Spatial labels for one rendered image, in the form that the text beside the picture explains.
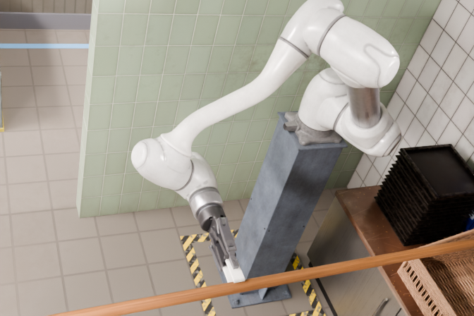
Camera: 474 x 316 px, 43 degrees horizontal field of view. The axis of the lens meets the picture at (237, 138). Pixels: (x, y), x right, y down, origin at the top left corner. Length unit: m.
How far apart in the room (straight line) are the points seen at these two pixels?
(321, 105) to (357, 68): 0.63
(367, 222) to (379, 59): 1.26
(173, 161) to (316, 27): 0.52
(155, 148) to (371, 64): 0.60
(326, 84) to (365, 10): 0.72
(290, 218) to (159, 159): 1.14
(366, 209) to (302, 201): 0.37
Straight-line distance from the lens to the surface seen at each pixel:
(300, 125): 2.33
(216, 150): 3.05
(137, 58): 2.54
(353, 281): 2.83
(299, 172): 2.40
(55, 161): 3.44
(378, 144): 2.17
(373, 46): 1.63
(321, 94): 2.22
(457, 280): 2.76
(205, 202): 1.66
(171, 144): 1.61
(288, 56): 1.69
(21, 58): 4.14
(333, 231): 2.91
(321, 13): 1.69
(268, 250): 2.77
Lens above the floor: 2.45
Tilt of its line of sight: 40 degrees down
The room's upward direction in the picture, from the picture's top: 17 degrees clockwise
